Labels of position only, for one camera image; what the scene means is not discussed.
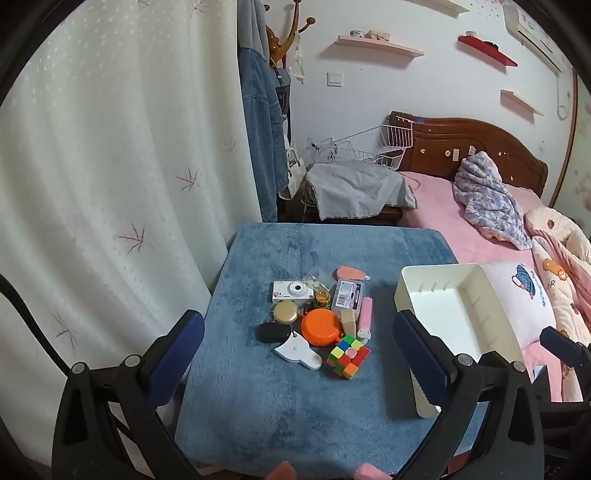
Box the clear box with white pieces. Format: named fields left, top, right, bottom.
left=307, top=270, right=333, bottom=294

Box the blue denim jacket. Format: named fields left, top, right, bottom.
left=238, top=0, right=294, bottom=223

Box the brown wooden headboard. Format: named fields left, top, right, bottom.
left=388, top=111, right=549, bottom=197

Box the purple patterned blanket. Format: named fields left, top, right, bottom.
left=453, top=151, right=534, bottom=251

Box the white pillow with cartoon print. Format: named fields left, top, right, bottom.
left=480, top=261, right=557, bottom=356

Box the white patterned curtain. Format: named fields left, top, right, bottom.
left=0, top=0, right=264, bottom=467

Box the small white camera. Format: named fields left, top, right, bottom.
left=271, top=279, right=315, bottom=304

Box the white pointed plastic gadget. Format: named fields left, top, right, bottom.
left=274, top=333, right=323, bottom=371

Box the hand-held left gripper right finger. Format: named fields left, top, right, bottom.
left=392, top=310, right=546, bottom=480

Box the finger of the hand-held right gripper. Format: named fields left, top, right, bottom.
left=539, top=325, right=591, bottom=371

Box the white air conditioner hose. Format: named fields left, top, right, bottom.
left=554, top=73, right=572, bottom=121

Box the white plastic storage bin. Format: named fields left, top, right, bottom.
left=394, top=263, right=525, bottom=418

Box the small pink wall shelf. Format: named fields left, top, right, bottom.
left=501, top=90, right=544, bottom=116

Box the blue fluffy mat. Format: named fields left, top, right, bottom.
left=174, top=222, right=490, bottom=478

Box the black cable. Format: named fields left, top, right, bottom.
left=0, top=274, right=70, bottom=370

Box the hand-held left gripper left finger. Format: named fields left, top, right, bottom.
left=52, top=309, right=206, bottom=480

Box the colourful puzzle cube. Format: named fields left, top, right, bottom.
left=326, top=335, right=371, bottom=380

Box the pink bed sheet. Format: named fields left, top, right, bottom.
left=397, top=171, right=568, bottom=402

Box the round gold tin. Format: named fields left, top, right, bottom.
left=271, top=301, right=302, bottom=328

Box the pink oval case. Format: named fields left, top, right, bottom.
left=336, top=265, right=371, bottom=283

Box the orange round case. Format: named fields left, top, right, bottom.
left=301, top=308, right=346, bottom=347

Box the pink stick with white cap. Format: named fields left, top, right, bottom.
left=356, top=296, right=374, bottom=341

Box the flower print wardrobe door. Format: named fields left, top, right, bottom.
left=547, top=69, right=591, bottom=217

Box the white wire basket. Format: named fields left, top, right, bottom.
left=305, top=124, right=414, bottom=171

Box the red wall shelf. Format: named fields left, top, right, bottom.
left=458, top=36, right=519, bottom=68

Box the white air conditioner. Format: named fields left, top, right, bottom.
left=502, top=4, right=568, bottom=75

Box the grey cloth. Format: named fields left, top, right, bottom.
left=305, top=161, right=416, bottom=221

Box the pink bear print quilt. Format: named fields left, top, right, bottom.
left=524, top=207, right=591, bottom=402

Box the black plug charger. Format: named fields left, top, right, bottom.
left=257, top=322, right=293, bottom=344

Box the wooden coat rack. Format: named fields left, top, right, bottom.
left=263, top=0, right=317, bottom=70

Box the clear labelled plastic box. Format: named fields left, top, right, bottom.
left=331, top=278, right=368, bottom=312

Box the long pink wall shelf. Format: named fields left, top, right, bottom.
left=335, top=34, right=424, bottom=58

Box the pale wall shelf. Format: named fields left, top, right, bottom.
left=411, top=0, right=472, bottom=17

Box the white handbag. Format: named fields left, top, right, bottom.
left=279, top=148, right=308, bottom=200

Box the person's pink fuzzy clothing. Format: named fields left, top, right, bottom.
left=268, top=460, right=393, bottom=480

